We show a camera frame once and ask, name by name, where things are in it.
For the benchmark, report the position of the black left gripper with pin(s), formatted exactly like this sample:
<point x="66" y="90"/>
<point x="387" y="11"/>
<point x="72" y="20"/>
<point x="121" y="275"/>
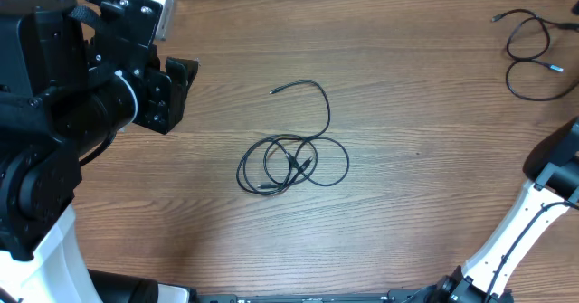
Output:
<point x="167" y="92"/>

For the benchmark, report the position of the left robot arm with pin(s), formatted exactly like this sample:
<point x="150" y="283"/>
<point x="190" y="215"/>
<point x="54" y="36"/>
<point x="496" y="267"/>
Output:
<point x="74" y="73"/>

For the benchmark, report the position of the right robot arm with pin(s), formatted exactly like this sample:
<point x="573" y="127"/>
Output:
<point x="551" y="190"/>

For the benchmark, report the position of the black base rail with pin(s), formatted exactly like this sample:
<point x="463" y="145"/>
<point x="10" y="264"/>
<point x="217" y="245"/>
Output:
<point x="391" y="296"/>

